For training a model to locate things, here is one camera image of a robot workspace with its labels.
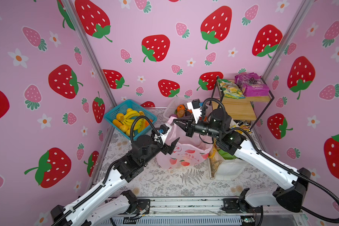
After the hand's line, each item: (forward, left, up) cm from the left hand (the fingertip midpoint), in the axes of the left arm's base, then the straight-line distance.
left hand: (171, 132), depth 66 cm
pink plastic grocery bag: (-3, -9, -14) cm, 17 cm away
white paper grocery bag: (-10, -32, -20) cm, 39 cm away
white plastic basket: (+40, +2, -24) cm, 47 cm away
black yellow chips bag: (+23, -51, -23) cm, 61 cm away
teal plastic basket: (+45, +39, -24) cm, 65 cm away
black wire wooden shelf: (+33, -56, -15) cm, 67 cm away
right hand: (0, -1, +9) cm, 9 cm away
